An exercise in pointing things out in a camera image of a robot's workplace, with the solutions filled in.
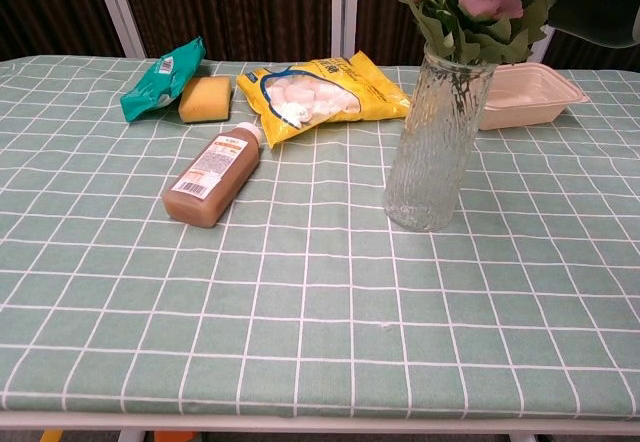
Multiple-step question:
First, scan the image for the pink artificial rose bouquet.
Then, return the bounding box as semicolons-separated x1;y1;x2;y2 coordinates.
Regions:
387;0;564;113

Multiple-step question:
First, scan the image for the beige plastic food container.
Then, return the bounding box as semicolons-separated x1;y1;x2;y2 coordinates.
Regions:
477;62;591;131

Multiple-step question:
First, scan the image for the clear textured glass vase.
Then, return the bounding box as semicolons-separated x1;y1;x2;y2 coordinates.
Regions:
383;44;500;233

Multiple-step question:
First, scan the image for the green checked tablecloth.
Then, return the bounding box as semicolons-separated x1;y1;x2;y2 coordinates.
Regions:
0;55;640;421

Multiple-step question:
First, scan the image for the green wipes packet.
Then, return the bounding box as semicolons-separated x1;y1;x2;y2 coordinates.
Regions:
119;36;207;123

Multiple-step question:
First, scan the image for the yellow snack bag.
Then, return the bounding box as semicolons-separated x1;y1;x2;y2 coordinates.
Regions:
235;50;412;150

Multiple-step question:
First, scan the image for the brown juice bottle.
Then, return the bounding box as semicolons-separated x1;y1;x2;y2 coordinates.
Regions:
161;121;263;229

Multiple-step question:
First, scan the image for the yellow sponge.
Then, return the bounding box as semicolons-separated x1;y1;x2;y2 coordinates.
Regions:
178;75;234;125

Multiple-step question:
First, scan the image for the white folding screen frame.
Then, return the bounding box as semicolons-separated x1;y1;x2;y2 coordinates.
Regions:
89;0;585;66

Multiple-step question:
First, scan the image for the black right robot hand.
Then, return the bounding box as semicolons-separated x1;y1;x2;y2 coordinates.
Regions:
459;0;640;50

